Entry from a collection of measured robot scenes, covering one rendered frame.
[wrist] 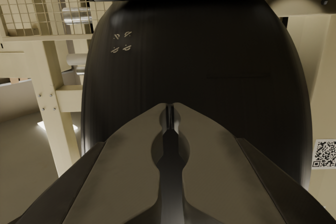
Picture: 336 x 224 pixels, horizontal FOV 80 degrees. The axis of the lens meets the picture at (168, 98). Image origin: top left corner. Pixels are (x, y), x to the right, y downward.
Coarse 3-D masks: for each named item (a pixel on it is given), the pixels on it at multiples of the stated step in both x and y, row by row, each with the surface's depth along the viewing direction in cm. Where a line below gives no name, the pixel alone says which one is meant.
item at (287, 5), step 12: (276, 0) 44; (288, 0) 40; (300, 0) 36; (312, 0) 33; (324, 0) 30; (276, 12) 44; (288, 12) 40; (300, 12) 36; (312, 12) 33; (324, 12) 31
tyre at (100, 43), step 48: (144, 0) 27; (192, 0) 27; (240, 0) 27; (96, 48) 26; (144, 48) 23; (192, 48) 23; (240, 48) 22; (288, 48) 24; (96, 96) 23; (144, 96) 21; (192, 96) 21; (240, 96) 21; (288, 96) 21; (288, 144) 21
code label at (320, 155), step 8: (320, 144) 41; (328, 144) 41; (312, 152) 42; (320, 152) 42; (328, 152) 42; (312, 160) 43; (320, 160) 43; (328, 160) 43; (312, 168) 43; (320, 168) 43; (328, 168) 43
